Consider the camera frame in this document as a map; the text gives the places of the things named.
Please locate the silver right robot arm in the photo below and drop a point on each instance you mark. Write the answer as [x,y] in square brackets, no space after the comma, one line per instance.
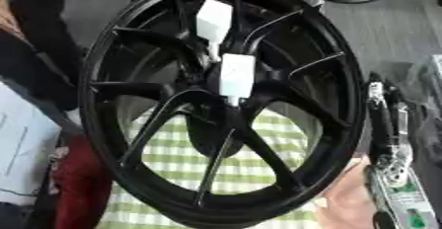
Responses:
[403,200]

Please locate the white pin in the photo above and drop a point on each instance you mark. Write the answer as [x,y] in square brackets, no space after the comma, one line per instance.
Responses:
[213,20]
[237,75]

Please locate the black spoked wheel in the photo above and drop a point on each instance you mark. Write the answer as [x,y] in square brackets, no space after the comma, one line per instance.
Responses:
[276,75]

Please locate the person's hand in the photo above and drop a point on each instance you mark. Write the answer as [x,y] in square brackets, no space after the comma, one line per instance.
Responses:
[345,200]

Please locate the red cloth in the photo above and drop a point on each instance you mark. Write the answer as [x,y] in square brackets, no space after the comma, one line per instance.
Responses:
[80,183]

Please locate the person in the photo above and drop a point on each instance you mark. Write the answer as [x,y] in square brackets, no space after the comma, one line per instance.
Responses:
[34,108]

